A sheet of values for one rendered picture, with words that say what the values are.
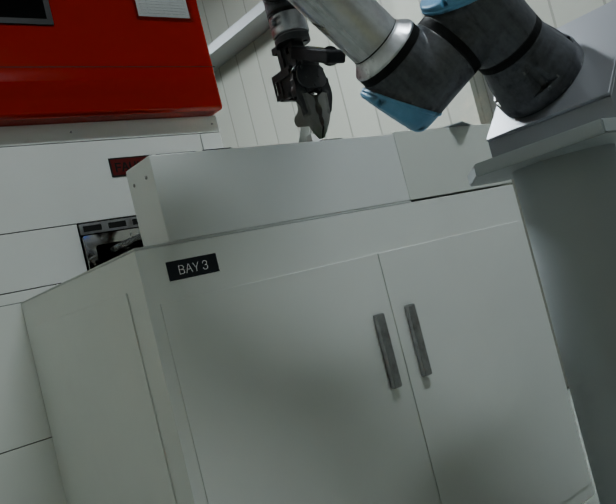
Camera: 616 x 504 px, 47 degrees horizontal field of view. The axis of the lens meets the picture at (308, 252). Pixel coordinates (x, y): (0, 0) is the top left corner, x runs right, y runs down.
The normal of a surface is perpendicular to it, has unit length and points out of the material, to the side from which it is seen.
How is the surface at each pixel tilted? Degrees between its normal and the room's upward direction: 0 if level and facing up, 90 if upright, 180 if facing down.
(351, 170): 90
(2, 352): 90
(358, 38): 128
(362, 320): 90
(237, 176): 90
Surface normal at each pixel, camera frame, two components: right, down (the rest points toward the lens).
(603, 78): -0.72, -0.54
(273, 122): -0.76, 0.16
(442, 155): 0.59, -0.18
